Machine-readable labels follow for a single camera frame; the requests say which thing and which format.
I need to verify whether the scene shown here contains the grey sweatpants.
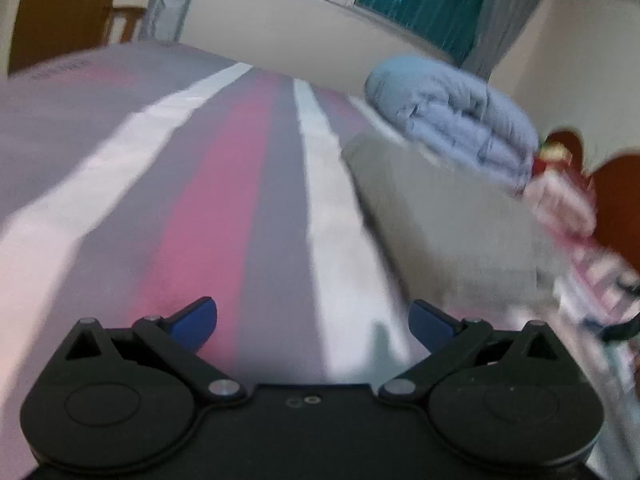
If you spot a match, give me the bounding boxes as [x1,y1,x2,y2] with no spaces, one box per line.
[343,133,568,311]

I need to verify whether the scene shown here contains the striped pillow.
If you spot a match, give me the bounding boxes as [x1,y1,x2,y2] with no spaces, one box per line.
[553,237,639,341]

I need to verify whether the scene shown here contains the folded pink blanket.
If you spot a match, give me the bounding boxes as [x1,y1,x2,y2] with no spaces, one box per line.
[522,168,597,238]

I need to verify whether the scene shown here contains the red wooden headboard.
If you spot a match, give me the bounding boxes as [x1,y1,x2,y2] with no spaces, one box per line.
[544,128,640,272]

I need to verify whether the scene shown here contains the striped pink purple bed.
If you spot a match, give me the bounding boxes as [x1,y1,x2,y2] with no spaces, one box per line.
[0,41,640,480]

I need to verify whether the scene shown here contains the red folded clothes stack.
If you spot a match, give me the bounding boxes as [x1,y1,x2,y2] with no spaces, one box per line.
[532,142,573,177]

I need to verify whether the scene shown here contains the folded light blue duvet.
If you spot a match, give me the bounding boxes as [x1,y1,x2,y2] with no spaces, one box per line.
[364,55,539,192]

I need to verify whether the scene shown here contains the wooden chair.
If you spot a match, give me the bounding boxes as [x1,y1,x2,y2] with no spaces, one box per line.
[102,6,146,46]

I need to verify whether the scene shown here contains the left grey curtain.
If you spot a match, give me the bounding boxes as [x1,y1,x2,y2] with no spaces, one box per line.
[138,0,191,42]

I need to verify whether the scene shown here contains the grey curtain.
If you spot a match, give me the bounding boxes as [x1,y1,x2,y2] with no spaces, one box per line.
[138,0,191,42]
[461,0,541,80]

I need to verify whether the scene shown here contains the brown wooden door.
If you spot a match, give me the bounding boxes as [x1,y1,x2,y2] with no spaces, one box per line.
[8,0,113,74]

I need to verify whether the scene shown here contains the right grey curtain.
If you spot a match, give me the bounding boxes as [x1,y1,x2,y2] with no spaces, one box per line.
[461,0,541,80]

